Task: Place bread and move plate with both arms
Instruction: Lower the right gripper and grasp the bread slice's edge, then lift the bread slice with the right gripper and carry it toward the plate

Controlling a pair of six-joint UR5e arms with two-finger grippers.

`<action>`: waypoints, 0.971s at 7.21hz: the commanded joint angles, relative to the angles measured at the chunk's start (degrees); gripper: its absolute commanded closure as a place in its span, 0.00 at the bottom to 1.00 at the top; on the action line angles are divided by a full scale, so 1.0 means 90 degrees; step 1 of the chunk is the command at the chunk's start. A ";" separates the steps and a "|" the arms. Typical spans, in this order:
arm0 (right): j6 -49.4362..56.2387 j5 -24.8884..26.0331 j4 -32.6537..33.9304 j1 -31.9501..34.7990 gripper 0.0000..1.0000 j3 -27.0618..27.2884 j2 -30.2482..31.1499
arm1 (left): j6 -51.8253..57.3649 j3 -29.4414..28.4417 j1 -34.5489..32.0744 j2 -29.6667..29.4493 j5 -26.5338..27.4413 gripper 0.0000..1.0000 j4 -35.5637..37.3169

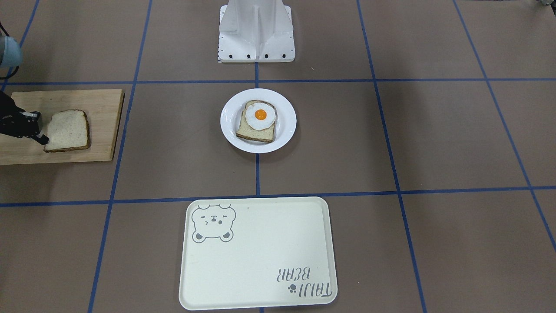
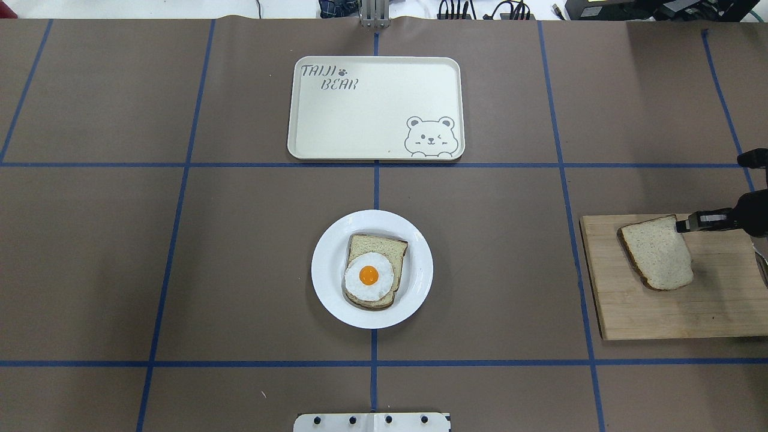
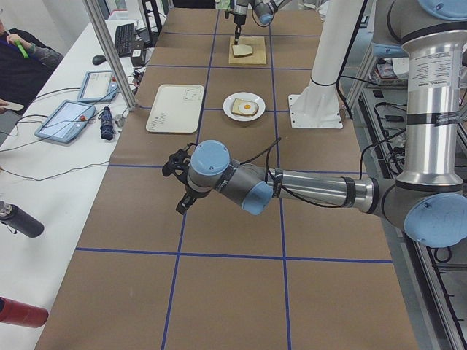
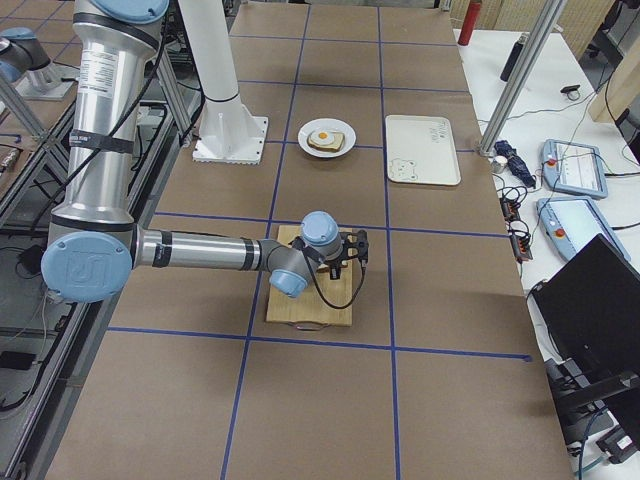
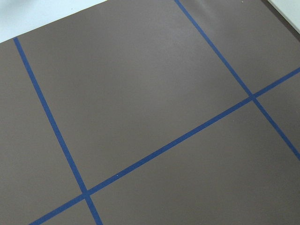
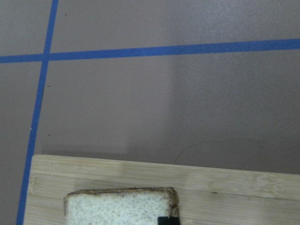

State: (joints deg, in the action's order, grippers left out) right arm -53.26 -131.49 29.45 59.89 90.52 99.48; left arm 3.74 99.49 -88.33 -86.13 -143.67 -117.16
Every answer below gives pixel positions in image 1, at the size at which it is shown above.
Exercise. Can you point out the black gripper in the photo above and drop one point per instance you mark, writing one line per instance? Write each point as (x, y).
(9, 122)

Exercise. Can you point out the white bread slice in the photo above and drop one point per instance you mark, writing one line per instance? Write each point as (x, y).
(68, 131)

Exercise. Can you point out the white round plate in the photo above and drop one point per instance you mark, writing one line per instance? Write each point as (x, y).
(285, 127)

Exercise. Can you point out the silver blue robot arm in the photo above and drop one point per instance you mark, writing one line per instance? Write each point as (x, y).
(11, 56)

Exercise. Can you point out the bread slice under egg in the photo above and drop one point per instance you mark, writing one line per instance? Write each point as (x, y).
(244, 131)

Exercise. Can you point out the wooden cutting board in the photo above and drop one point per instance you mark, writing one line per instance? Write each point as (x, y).
(103, 108)

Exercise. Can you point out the fried egg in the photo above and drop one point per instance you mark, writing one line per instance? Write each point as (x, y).
(260, 116)

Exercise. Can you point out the cream bear tray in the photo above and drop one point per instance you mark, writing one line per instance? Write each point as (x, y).
(258, 252)

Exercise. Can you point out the white pedestal column base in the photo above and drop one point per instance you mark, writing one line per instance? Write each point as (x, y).
(256, 31)

